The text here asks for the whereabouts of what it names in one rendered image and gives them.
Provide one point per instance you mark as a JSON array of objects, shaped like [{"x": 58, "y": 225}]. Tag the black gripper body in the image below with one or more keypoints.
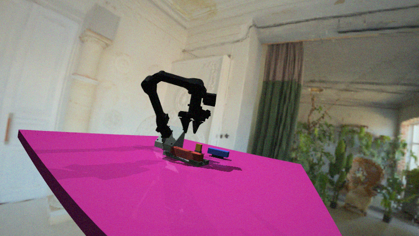
[{"x": 191, "y": 112}]

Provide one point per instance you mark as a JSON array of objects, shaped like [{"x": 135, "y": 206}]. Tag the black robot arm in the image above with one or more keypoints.
[{"x": 194, "y": 86}]

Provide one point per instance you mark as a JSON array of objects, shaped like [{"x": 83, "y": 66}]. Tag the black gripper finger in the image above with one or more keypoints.
[
  {"x": 196, "y": 125},
  {"x": 185, "y": 123}
]

